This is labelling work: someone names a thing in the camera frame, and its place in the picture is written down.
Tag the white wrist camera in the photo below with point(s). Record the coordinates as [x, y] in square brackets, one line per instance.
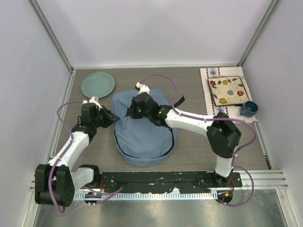
[94, 100]
[142, 88]

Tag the patterned white placemat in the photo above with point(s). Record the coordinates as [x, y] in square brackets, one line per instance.
[232, 111]

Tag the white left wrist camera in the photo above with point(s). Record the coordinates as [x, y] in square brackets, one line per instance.
[94, 100]

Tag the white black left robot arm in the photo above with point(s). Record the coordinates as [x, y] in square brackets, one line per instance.
[55, 183]

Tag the light blue student backpack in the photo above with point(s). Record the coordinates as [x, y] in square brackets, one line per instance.
[140, 142]

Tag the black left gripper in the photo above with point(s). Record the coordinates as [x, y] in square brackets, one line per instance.
[111, 118]

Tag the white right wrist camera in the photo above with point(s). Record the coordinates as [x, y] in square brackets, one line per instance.
[142, 88]

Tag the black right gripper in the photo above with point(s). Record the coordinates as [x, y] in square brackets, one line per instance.
[132, 112]

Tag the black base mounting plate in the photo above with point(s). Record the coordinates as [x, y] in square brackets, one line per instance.
[166, 182]

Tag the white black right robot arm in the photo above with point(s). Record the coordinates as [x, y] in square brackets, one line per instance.
[222, 134]

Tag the floral square ceramic plate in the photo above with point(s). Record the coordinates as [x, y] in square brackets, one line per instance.
[227, 91]

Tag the dark blue ceramic mug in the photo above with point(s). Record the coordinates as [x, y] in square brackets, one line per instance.
[249, 109]

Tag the slotted white cable duct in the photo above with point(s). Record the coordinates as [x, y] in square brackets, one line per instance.
[175, 195]

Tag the pale green round plate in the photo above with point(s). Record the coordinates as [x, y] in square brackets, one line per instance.
[99, 84]

